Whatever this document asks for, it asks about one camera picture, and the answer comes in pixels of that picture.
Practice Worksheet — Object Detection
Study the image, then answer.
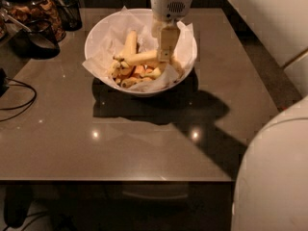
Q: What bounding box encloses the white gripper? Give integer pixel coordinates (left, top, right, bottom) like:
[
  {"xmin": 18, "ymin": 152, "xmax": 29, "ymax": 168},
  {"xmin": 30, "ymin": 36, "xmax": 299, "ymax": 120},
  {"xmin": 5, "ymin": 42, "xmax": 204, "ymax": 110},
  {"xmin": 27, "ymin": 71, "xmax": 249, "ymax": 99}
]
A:
[{"xmin": 150, "ymin": 0, "xmax": 193, "ymax": 62}]

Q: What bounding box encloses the long yellow banana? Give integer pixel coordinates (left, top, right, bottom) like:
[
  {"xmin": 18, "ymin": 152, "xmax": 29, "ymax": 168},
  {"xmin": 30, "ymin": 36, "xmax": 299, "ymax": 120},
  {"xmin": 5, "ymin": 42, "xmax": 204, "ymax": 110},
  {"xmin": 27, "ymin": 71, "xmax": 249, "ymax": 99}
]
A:
[{"xmin": 114, "ymin": 50, "xmax": 158, "ymax": 66}]

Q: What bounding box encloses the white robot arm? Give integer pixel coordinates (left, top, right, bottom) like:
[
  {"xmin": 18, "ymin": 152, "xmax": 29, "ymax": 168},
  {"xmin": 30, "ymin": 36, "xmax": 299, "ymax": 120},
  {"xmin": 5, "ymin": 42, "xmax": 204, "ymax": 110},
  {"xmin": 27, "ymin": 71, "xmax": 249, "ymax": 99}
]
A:
[{"xmin": 160, "ymin": 86, "xmax": 307, "ymax": 231}]

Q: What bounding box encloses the right edge yellow banana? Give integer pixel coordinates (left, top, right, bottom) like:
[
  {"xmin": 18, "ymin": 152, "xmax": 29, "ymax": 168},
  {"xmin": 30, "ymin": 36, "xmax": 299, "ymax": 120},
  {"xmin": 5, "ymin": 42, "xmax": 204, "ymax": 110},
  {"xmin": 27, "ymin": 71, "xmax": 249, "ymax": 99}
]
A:
[{"xmin": 170, "ymin": 56, "xmax": 183, "ymax": 78}]

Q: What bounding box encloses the upright yellow banana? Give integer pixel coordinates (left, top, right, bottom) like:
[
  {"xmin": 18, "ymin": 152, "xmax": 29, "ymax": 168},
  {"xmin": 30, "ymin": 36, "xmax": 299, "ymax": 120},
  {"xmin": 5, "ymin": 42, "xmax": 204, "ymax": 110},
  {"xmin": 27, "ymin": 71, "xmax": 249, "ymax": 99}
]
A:
[{"xmin": 119, "ymin": 30, "xmax": 137, "ymax": 59}]

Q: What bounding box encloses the small lower yellow banana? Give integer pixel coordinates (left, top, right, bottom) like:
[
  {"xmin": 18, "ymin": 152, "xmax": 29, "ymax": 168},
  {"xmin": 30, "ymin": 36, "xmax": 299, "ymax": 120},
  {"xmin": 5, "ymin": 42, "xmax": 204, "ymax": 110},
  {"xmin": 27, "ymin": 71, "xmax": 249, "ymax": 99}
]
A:
[{"xmin": 144, "ymin": 63, "xmax": 167, "ymax": 79}]

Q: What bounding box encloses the white bowl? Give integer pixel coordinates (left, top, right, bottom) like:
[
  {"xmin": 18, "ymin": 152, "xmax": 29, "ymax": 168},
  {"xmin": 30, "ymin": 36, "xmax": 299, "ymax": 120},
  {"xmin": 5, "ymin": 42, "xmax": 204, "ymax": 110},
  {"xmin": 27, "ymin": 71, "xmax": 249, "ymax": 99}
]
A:
[{"xmin": 83, "ymin": 8, "xmax": 197, "ymax": 97}]

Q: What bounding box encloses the orange fruit piece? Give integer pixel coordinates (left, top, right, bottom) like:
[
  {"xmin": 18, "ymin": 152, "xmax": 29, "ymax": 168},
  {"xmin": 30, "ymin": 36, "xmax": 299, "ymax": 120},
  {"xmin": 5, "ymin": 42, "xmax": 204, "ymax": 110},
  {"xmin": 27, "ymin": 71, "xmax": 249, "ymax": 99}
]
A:
[{"xmin": 132, "ymin": 65, "xmax": 145, "ymax": 78}]

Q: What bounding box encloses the white paper liner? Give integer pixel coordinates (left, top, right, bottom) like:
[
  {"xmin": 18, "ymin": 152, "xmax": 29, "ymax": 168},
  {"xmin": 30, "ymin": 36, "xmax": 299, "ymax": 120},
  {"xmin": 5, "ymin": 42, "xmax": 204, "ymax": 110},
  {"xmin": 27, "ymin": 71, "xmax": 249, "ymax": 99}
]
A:
[{"xmin": 83, "ymin": 8, "xmax": 197, "ymax": 97}]

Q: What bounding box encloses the black mesh pen holder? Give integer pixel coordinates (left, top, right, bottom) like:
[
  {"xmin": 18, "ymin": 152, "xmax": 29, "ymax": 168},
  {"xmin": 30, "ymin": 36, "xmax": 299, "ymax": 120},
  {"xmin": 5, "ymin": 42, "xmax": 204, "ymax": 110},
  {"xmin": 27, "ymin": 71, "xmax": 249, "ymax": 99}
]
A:
[{"xmin": 56, "ymin": 0, "xmax": 82, "ymax": 32}]

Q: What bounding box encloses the glass snack jar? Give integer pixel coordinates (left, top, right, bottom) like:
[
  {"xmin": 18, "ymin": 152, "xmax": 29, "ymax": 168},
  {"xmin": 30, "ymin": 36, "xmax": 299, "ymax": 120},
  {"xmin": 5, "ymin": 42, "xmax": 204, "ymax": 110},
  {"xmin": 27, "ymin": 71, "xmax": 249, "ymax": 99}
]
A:
[{"xmin": 1, "ymin": 0, "xmax": 65, "ymax": 41}]

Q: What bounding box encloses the black cable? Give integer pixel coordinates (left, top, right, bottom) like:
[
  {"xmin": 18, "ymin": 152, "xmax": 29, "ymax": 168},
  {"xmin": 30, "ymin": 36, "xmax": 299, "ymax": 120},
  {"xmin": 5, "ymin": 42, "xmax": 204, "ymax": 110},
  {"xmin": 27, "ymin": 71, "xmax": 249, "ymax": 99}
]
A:
[{"xmin": 0, "ymin": 76, "xmax": 38, "ymax": 123}]

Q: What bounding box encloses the silver spoon handle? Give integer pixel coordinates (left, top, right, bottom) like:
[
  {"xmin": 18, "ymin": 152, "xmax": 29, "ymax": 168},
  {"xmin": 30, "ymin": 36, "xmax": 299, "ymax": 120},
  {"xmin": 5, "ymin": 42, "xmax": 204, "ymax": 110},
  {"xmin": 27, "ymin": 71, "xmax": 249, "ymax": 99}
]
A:
[{"xmin": 0, "ymin": 10, "xmax": 32, "ymax": 33}]

